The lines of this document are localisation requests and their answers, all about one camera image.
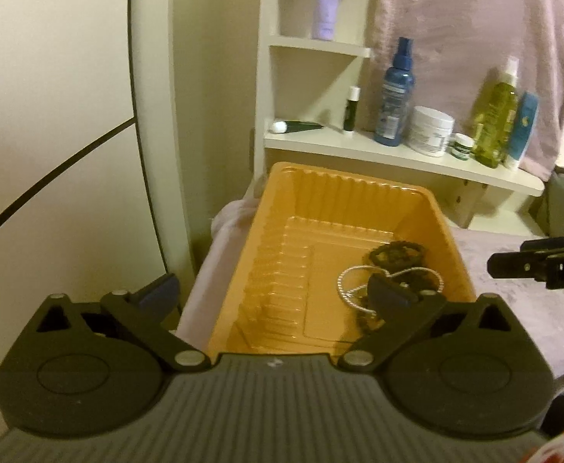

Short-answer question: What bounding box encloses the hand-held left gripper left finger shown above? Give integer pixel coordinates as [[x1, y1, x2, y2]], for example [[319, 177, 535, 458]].
[[36, 272, 210, 372]]

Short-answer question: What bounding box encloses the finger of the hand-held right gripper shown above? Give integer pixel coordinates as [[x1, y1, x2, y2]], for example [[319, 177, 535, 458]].
[[520, 234, 564, 253], [487, 250, 549, 279]]

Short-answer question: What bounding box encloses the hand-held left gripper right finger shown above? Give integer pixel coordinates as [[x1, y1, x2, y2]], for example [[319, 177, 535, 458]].
[[337, 272, 514, 372]]

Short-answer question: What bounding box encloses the long dark bead necklace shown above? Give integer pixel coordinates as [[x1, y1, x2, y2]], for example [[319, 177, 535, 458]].
[[354, 240, 444, 333]]

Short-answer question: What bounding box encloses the white pearl bracelet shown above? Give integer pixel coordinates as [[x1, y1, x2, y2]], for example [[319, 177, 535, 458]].
[[337, 263, 444, 313]]

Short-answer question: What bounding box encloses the orange ribbed plastic tray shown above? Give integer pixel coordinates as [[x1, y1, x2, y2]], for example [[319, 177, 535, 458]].
[[204, 161, 476, 355]]

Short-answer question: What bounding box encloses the pink fluffy table blanket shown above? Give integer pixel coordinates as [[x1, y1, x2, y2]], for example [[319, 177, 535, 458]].
[[176, 181, 564, 382]]

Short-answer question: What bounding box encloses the white and blue tube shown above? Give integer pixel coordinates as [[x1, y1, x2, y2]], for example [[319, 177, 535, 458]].
[[503, 91, 539, 171]]

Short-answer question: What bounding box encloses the small green-label jar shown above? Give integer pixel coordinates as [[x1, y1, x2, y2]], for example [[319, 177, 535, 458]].
[[450, 133, 475, 161]]

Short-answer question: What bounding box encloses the olive green spray bottle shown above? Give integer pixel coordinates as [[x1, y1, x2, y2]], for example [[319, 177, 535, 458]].
[[472, 56, 520, 169]]

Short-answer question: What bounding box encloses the cream wooden shelf unit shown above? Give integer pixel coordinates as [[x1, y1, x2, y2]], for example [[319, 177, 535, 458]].
[[253, 0, 545, 230]]

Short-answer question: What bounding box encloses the white cream jar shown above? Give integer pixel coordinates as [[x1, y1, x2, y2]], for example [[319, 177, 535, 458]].
[[406, 106, 455, 157]]

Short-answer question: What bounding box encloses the white and red packet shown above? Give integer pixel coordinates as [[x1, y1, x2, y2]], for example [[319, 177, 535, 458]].
[[518, 424, 564, 463]]

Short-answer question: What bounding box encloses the green lip balm stick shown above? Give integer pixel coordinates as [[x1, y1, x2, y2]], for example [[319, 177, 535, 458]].
[[343, 86, 360, 133]]

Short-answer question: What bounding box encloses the dark green white-capped tube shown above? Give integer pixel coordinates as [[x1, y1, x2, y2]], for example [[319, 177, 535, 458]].
[[271, 120, 325, 134]]

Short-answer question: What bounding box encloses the blue spray bottle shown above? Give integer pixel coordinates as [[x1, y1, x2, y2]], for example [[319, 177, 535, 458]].
[[373, 37, 416, 146]]

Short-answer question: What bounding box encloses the pink hanging towel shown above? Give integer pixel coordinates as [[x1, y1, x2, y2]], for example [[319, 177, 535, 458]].
[[364, 0, 564, 179]]

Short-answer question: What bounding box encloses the purple cosmetic tube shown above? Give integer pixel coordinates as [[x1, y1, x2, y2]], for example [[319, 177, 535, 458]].
[[313, 0, 344, 42]]

